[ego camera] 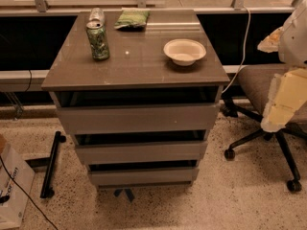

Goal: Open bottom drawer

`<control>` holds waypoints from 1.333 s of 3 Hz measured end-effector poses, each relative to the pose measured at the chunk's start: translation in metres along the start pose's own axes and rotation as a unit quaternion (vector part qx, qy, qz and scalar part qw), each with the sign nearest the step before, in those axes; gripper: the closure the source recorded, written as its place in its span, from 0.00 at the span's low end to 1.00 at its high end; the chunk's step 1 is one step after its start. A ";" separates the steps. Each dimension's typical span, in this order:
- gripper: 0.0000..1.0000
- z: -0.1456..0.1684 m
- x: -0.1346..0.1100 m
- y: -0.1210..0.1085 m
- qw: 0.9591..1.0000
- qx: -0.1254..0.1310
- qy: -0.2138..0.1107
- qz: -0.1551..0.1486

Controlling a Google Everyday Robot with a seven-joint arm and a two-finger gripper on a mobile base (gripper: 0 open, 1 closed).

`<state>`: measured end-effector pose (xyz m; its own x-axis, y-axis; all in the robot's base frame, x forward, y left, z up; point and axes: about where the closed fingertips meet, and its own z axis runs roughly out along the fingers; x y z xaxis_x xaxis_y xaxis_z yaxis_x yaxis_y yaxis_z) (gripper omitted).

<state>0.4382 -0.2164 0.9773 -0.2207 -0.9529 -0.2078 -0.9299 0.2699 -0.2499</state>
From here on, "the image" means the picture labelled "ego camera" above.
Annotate grey bottom drawer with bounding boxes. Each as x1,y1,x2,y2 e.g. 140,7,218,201
88,168,199,186

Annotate grey office chair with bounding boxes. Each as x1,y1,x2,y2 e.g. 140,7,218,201
222,64,307,192

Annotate grey top drawer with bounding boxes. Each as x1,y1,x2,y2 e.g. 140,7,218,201
57,103,219,135

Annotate white cardboard box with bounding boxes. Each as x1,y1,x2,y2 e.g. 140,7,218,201
0,135,35,230

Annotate grey middle drawer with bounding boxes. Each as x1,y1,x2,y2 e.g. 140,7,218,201
75,141,208,165

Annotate white paper bowl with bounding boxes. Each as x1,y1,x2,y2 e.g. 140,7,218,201
163,39,206,66

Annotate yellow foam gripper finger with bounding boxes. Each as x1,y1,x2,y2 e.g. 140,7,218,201
257,27,283,53
261,68,307,132

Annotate green snack bag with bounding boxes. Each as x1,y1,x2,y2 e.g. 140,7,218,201
114,10,150,30

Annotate white cable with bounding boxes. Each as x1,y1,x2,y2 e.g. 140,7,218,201
221,6,252,95

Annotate grey drawer cabinet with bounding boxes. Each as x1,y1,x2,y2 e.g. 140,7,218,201
42,11,229,188

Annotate black metal bar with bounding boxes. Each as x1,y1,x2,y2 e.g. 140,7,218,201
40,131,66,198

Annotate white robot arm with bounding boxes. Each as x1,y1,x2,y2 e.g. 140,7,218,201
257,0,307,132

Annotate grey drawer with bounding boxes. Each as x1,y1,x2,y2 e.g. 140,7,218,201
88,168,199,186
57,103,219,135
75,141,208,165

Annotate green soda can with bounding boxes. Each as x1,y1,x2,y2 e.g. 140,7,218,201
86,21,109,60

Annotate blue tape cross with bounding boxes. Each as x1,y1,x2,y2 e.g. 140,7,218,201
113,188,134,202

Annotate black cable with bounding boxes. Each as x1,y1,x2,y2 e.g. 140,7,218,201
0,156,59,230

